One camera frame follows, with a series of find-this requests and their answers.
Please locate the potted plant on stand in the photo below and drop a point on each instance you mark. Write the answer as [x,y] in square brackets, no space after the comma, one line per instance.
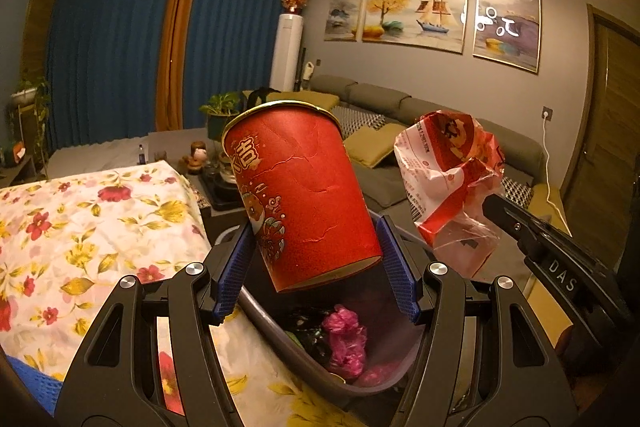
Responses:
[30,102]

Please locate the white tower air conditioner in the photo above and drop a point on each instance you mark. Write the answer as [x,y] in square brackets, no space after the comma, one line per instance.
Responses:
[287,52]

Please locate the small figurine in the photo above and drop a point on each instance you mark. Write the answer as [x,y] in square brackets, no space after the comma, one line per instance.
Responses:
[196,157]

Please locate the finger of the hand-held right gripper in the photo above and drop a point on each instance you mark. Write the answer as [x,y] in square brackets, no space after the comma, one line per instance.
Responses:
[515,222]

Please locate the wide sailboat painting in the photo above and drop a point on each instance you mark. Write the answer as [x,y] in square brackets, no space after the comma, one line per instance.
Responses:
[415,14]

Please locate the red paper cup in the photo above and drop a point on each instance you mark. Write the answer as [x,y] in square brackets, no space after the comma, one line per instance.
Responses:
[305,192]

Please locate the orange curtain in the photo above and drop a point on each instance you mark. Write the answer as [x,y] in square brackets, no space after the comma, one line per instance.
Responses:
[177,42]

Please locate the wall socket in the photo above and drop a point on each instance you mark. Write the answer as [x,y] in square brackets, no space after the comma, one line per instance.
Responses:
[547,113]

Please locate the handheld vacuum cleaner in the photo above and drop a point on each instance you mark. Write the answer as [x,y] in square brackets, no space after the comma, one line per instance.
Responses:
[306,67]

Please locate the red printed snack bag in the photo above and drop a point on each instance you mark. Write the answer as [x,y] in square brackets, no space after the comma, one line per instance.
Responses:
[440,172]

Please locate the black plastic bag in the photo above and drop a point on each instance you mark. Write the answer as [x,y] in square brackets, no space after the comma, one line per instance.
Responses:
[305,324]

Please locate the grey sofa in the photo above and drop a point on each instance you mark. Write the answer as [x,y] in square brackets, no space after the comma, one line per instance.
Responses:
[385,102]

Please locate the mustard cushion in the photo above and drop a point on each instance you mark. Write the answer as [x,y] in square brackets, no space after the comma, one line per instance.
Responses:
[375,144]
[310,99]

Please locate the pink plastic bag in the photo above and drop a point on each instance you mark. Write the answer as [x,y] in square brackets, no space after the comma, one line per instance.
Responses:
[345,337]

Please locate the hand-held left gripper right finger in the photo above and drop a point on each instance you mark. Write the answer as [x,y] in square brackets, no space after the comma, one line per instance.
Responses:
[400,272]

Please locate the purple landscape painting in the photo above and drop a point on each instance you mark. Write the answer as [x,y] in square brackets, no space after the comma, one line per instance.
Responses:
[505,27]

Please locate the grey plastic bin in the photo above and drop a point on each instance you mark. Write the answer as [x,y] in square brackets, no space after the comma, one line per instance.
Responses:
[280,332]

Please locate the potted plant dark pot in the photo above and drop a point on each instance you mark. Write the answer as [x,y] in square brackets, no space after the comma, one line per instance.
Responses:
[222,107]

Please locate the blue curtain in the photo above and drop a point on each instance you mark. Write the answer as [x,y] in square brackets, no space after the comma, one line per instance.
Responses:
[110,52]
[240,42]

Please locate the small bottle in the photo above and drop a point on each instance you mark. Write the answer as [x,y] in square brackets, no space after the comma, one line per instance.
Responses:
[142,153]

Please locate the small landscape painting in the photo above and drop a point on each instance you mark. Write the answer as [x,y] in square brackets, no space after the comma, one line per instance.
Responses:
[344,13]

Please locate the blue foam net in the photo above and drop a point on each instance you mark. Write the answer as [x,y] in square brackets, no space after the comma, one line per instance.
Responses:
[37,387]

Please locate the patterned cushion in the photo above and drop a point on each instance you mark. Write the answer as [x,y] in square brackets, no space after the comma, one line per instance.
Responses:
[360,121]
[517,192]

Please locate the floral tablecloth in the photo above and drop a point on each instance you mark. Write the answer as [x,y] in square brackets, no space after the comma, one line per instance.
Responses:
[90,247]

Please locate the wooden door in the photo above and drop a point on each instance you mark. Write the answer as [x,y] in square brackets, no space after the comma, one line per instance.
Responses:
[610,117]

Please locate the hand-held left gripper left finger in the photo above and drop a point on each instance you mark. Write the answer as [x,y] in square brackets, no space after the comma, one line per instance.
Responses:
[232,277]

